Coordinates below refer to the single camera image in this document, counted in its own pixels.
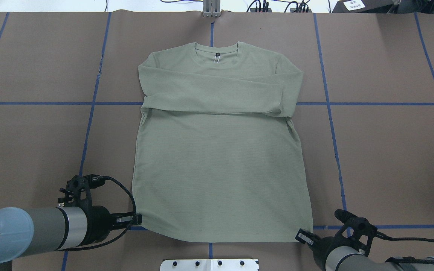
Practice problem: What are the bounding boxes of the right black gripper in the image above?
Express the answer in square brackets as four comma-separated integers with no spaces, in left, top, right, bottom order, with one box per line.
[295,228,347,269]

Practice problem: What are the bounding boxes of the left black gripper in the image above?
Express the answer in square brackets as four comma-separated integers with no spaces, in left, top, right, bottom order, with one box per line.
[86,206,142,243]

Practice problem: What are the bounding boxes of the olive green long-sleeve shirt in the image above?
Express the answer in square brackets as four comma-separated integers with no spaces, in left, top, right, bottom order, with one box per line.
[132,42,313,242]

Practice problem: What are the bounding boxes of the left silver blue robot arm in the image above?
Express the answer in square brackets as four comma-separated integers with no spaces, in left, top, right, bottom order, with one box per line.
[0,206,142,264]

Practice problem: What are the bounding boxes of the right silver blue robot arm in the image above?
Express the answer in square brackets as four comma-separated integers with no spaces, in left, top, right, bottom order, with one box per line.
[295,229,434,271]

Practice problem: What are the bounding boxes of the brown paper table cover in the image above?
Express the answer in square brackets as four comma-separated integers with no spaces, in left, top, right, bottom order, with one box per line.
[0,11,434,271]

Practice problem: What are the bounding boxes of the black power box with label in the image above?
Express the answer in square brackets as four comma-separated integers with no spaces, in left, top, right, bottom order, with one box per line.
[331,0,395,14]

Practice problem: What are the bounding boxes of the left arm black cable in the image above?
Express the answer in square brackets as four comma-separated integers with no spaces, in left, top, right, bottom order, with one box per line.
[63,176,138,252]

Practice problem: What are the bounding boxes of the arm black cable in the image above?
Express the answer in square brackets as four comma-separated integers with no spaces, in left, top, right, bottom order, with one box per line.
[63,176,138,252]
[375,231,434,264]

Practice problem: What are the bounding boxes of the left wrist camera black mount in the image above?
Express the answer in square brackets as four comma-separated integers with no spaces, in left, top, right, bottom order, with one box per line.
[57,174,106,209]

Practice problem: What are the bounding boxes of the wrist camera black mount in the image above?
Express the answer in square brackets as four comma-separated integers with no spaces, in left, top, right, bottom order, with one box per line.
[57,174,106,209]
[332,209,377,257]

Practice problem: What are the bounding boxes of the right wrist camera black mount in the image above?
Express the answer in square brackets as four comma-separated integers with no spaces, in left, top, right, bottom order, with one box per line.
[332,209,377,257]

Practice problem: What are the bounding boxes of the white mast base plate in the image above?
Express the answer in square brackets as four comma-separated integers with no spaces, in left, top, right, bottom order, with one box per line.
[160,259,260,271]

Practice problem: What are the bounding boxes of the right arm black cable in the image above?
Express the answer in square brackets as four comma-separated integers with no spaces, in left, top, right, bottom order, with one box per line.
[375,231,434,264]

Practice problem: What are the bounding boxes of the aluminium frame post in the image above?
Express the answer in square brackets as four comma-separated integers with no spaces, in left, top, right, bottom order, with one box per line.
[202,0,222,18]

